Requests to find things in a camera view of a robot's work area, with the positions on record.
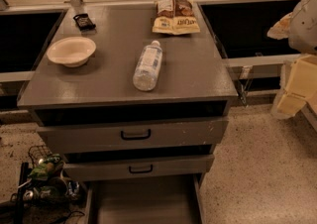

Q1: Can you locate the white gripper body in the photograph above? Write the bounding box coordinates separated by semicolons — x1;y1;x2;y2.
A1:
288;0;317;54

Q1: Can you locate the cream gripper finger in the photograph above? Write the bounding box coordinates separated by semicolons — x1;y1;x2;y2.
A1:
276;55;317;116
266;13;292;40

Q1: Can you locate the clear plastic water bottle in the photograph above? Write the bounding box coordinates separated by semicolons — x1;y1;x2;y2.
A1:
133;41;162;91

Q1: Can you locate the grey middle drawer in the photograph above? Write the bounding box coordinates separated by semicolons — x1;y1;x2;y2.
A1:
64;155;214;181

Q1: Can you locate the grey drawer cabinet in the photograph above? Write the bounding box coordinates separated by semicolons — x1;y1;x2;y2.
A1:
17;2;239;224

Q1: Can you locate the grey open bottom drawer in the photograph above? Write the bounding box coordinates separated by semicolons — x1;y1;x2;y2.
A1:
82;174;205;224

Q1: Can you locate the grey top drawer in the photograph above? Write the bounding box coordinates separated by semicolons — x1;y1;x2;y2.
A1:
38;118;228;154

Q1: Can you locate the brown and yellow snack bag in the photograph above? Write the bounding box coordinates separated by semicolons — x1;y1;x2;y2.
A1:
153;0;200;35

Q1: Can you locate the small black snack packet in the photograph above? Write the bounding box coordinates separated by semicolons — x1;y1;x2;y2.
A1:
73;13;96;31

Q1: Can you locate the cream ceramic bowl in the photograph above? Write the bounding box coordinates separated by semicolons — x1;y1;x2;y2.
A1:
47;37;96;67

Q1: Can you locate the soda can in basket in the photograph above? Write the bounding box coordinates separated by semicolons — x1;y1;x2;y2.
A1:
67;181;80;200

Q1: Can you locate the green chip bag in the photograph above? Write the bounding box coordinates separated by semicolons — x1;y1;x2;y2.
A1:
28;154;64;181

